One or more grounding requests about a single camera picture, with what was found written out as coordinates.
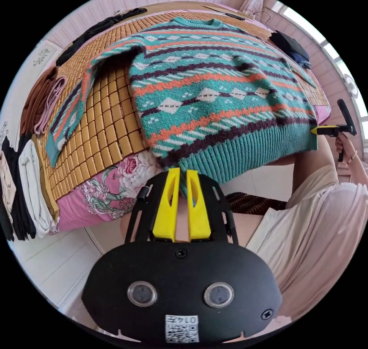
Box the black garment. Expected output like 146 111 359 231
55 7 148 67

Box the person's right hand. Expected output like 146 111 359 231
335 135 358 165

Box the person's body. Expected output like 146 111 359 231
119 136 368 329

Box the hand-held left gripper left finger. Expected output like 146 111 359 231
152 167 181 242

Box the blue and white patterned sweater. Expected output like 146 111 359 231
46 17 320 209

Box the dark blue garment heap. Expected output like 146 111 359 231
269 30 312 70

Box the pile of clothes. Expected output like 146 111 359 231
0 67 69 242

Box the bed with woven mat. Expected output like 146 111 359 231
20 3 331 236

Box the person's right forearm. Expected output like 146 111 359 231
348 151 368 184

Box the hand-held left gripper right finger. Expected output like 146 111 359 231
186 170 212 240

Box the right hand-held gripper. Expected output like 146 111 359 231
312 124 357 163

